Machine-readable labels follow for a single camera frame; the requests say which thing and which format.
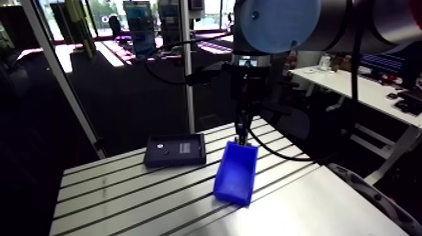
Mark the computer monitor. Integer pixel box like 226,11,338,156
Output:
360,52,407,78

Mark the dark blue-grey tray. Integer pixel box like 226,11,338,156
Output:
143,132,207,168

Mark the upright aluminium post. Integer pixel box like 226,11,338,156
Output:
179,0,197,134

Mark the pale holed strip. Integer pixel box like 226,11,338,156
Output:
326,162,422,236

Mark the black cable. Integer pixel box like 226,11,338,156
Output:
144,31,233,86
247,0,367,163

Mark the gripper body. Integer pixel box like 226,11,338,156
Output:
229,67,274,126

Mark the blue bin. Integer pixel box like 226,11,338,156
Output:
212,140,259,207

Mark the white desk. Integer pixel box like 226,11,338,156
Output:
289,67,422,186

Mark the black keyboard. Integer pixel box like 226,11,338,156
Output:
393,90,422,116

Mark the slanted aluminium post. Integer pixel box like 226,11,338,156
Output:
19,0,107,160

